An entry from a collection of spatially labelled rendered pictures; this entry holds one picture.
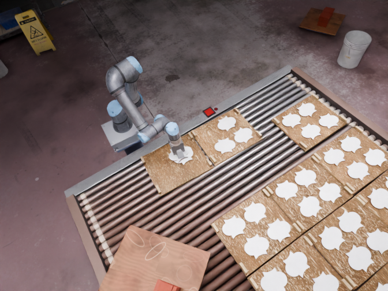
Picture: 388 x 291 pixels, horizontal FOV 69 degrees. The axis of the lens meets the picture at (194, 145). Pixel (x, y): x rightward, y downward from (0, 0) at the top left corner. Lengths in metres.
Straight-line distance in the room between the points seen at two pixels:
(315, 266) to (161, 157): 1.17
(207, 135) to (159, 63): 2.31
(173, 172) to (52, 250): 1.63
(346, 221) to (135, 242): 1.22
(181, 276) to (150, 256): 0.20
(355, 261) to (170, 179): 1.18
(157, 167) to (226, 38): 2.90
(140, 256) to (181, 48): 3.31
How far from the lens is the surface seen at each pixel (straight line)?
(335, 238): 1.85
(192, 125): 2.18
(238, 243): 1.75
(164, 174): 1.95
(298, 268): 1.76
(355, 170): 2.09
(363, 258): 1.88
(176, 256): 1.64
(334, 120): 2.28
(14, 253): 3.35
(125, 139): 2.17
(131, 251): 1.71
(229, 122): 2.14
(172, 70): 4.05
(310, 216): 1.87
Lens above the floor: 2.63
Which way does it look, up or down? 56 degrees down
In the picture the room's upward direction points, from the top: 10 degrees counter-clockwise
